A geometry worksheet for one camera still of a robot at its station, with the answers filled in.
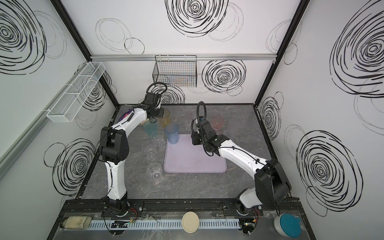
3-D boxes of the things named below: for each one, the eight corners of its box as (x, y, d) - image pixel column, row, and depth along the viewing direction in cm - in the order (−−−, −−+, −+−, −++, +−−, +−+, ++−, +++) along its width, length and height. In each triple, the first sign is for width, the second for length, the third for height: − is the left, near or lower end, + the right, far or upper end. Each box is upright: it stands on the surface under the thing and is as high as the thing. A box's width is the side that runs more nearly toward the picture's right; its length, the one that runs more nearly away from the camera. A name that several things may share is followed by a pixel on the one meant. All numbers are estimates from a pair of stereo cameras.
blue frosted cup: (166, 144, 99) (163, 133, 89) (168, 134, 104) (165, 123, 94) (178, 144, 99) (176, 133, 89) (179, 134, 104) (177, 123, 94)
